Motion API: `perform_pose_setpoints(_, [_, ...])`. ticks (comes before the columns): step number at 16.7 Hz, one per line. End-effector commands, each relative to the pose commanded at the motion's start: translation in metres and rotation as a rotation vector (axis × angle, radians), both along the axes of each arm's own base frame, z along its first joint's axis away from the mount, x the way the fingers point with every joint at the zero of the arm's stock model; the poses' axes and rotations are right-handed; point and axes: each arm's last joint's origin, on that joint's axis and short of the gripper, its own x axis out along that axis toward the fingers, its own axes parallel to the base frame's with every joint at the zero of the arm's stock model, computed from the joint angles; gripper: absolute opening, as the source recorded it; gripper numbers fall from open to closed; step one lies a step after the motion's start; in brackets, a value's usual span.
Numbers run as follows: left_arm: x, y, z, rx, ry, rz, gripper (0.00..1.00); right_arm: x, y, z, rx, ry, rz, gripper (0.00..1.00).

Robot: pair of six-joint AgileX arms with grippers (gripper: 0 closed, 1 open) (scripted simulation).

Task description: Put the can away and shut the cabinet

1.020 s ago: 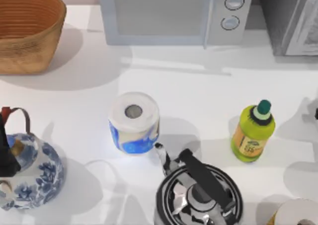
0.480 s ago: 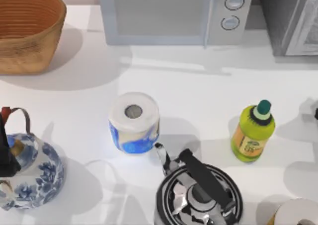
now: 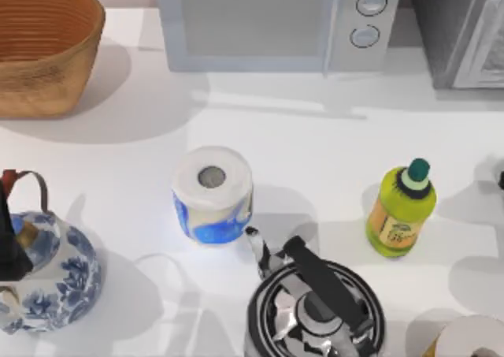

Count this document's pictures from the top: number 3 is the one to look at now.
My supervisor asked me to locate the pale microwave oven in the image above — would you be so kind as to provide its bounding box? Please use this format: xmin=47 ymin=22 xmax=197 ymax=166
xmin=155 ymin=0 xmax=405 ymax=74

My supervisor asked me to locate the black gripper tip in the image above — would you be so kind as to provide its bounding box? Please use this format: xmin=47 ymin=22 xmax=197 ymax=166
xmin=0 ymin=169 xmax=33 ymax=284

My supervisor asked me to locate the shiny metal kettle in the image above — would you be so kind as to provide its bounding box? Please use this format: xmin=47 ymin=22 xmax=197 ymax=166
xmin=243 ymin=226 xmax=386 ymax=357

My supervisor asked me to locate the microwave knob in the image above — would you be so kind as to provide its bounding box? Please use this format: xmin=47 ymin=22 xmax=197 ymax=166
xmin=355 ymin=0 xmax=388 ymax=17
xmin=349 ymin=24 xmax=381 ymax=50

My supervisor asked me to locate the brown woven basket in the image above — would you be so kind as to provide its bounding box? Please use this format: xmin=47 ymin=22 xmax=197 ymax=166
xmin=0 ymin=0 xmax=106 ymax=120

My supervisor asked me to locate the blue and white porcelain teapot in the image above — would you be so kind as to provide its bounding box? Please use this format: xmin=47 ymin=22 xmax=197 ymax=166
xmin=0 ymin=169 xmax=102 ymax=336

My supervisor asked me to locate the white and yellow paper roll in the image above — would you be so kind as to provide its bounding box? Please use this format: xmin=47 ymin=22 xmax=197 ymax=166
xmin=424 ymin=314 xmax=504 ymax=357

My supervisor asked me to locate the green bottle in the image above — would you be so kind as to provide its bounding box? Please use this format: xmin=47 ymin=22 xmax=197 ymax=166
xmin=365 ymin=158 xmax=438 ymax=258

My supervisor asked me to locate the blue and white paper roll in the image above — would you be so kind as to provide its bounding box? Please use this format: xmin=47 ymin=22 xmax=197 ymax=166
xmin=171 ymin=146 xmax=254 ymax=247

